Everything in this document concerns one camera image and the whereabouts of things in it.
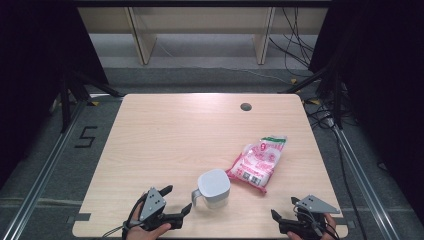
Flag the black floor cables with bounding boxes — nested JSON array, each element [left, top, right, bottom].
[[267, 7, 317, 78]]

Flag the black metal stand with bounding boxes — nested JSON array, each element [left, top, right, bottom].
[[59, 68, 125, 134], [279, 63, 345, 130]]

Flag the person's right hand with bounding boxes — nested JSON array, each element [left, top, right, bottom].
[[286, 213, 338, 240]]

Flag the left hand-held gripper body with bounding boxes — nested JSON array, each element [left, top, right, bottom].
[[138, 187, 185, 232]]

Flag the dark curtain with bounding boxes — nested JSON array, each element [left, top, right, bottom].
[[309, 0, 424, 216], [0, 0, 110, 189]]

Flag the aluminium floor rail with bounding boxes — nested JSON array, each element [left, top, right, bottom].
[[332, 125, 403, 240], [0, 99, 90, 240]]

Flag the clear jar with white lid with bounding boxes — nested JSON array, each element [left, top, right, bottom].
[[191, 168, 232, 210]]

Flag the right hand-held gripper cable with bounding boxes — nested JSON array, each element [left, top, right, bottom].
[[292, 203, 342, 240]]

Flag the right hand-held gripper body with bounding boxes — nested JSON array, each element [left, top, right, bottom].
[[278, 194, 341, 240]]

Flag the pink and white plastic bag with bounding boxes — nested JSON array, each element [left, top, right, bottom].
[[225, 135, 288, 194]]

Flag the beige wooden shelf unit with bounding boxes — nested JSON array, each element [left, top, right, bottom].
[[77, 6, 330, 66]]

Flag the person's left hand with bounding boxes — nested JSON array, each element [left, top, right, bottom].
[[125, 213, 173, 240]]

